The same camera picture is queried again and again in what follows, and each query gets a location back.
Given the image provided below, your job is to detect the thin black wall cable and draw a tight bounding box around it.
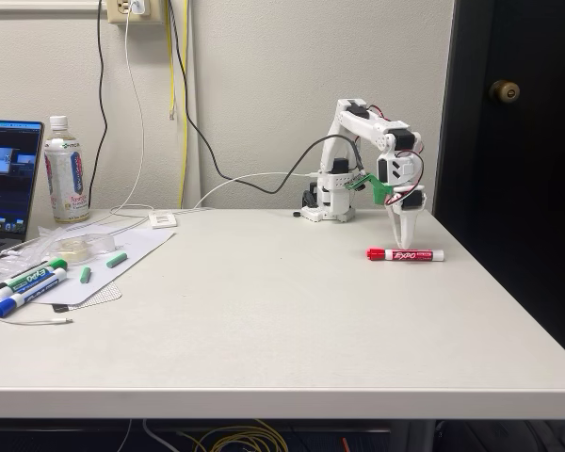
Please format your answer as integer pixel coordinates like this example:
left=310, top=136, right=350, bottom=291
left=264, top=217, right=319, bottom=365
left=88, top=0, right=110, bottom=211

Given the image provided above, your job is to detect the yellow cable bundle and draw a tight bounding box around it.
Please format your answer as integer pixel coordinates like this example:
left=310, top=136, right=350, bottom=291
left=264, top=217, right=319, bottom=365
left=183, top=420, right=289, bottom=452

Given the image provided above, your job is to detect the white paper sheet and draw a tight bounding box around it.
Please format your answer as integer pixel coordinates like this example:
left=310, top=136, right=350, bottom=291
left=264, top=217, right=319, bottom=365
left=25, top=220, right=178, bottom=307

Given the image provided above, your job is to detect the small white frame box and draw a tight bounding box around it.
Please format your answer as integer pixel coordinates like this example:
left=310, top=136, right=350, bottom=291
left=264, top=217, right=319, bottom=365
left=148, top=211, right=180, bottom=231

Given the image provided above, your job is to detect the red black servo wire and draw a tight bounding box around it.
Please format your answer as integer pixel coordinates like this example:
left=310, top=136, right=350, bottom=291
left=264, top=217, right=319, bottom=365
left=366, top=105, right=428, bottom=209

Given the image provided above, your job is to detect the grey cable under table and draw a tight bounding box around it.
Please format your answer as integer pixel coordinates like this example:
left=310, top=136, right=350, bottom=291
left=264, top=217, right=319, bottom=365
left=141, top=418, right=173, bottom=452

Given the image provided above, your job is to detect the grey mesh mat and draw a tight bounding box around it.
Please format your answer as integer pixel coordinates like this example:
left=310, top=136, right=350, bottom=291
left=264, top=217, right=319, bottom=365
left=65, top=281, right=124, bottom=312

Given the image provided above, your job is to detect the brass door knob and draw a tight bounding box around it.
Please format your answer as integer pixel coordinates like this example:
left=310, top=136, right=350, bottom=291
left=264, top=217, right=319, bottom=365
left=488, top=79, right=522, bottom=105

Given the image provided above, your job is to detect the white loose plug cable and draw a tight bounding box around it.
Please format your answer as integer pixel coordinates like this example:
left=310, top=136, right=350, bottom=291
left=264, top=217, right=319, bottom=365
left=0, top=312, right=75, bottom=328

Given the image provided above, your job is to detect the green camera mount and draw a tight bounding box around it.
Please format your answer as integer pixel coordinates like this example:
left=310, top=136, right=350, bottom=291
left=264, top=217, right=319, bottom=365
left=344, top=172, right=397, bottom=207

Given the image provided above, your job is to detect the grey laptop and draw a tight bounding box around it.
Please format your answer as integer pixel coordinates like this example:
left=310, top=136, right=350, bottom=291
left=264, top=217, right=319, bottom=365
left=0, top=119, right=46, bottom=263

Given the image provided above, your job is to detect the red Expo marker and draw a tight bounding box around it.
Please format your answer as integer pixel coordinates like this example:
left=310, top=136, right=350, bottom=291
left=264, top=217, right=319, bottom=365
left=365, top=247, right=445, bottom=264

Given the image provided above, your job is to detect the white charger cable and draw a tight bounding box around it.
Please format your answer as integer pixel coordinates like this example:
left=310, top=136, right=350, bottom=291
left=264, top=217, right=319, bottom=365
left=64, top=11, right=153, bottom=234

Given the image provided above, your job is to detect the beige wall outlet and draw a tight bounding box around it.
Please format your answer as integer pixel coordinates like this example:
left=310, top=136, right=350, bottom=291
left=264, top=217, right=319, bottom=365
left=106, top=0, right=165, bottom=26

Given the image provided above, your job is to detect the black door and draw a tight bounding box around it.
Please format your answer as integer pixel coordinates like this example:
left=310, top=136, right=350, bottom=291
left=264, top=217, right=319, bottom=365
left=431, top=0, right=565, bottom=369

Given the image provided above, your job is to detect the clear plastic bag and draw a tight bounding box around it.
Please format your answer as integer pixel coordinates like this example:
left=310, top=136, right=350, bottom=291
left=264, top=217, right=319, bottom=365
left=0, top=225, right=58, bottom=289

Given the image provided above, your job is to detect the white USB cable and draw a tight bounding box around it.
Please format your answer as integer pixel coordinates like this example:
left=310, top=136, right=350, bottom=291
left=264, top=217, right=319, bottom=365
left=192, top=171, right=319, bottom=212

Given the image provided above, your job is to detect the black camera cable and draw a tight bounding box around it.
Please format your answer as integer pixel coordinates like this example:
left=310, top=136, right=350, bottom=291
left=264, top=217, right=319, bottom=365
left=168, top=0, right=365, bottom=196

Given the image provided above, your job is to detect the green Expo marker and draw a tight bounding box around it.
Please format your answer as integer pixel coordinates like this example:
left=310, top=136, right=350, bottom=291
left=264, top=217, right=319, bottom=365
left=2, top=257, right=70, bottom=290

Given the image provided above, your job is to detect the black bag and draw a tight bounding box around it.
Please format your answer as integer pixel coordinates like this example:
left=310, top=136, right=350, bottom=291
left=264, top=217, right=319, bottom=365
left=435, top=418, right=565, bottom=452

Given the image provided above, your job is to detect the blue Expo marker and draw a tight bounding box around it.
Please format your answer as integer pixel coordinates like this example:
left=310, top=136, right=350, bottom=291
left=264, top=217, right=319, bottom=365
left=0, top=267, right=70, bottom=319

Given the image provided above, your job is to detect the tea bottle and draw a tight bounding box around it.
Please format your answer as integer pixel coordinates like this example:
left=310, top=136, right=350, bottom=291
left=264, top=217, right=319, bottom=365
left=43, top=115, right=91, bottom=225

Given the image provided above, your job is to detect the white wall rail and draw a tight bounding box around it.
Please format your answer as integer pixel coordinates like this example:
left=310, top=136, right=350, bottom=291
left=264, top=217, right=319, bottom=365
left=0, top=3, right=108, bottom=21

